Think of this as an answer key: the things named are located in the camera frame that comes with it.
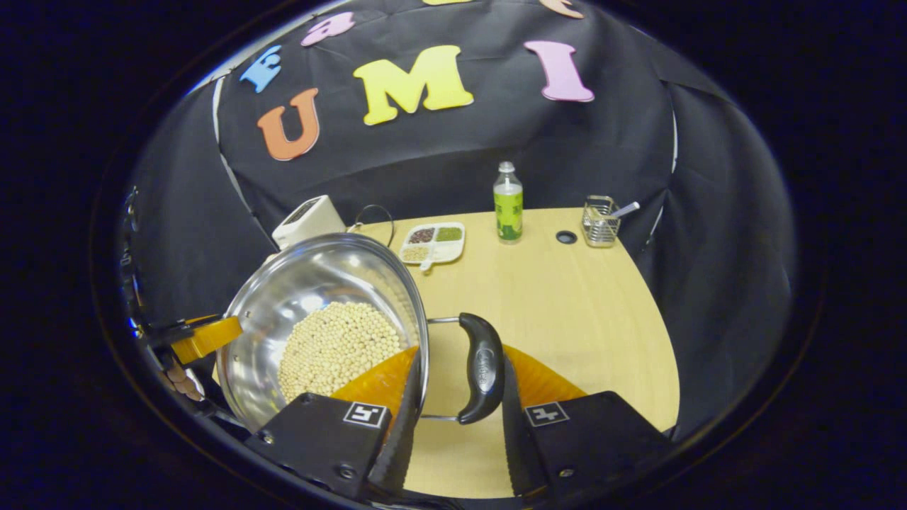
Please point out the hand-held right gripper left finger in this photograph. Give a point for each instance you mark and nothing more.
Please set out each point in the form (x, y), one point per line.
(400, 439)

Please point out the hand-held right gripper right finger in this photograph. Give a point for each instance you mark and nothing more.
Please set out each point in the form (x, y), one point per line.
(516, 439)

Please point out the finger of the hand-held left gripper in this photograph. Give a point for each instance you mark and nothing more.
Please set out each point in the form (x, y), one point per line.
(205, 338)

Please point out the pile of yellow soybeans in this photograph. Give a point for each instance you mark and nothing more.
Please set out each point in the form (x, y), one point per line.
(333, 343)

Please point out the white toaster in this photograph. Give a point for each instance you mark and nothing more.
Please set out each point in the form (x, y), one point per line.
(308, 219)

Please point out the white divided dish of beans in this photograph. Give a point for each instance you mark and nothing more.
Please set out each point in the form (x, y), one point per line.
(436, 248)

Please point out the green label drink bottle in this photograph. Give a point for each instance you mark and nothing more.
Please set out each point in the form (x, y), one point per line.
(508, 209)

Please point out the black backdrop cloth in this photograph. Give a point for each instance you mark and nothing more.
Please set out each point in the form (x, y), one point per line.
(460, 156)

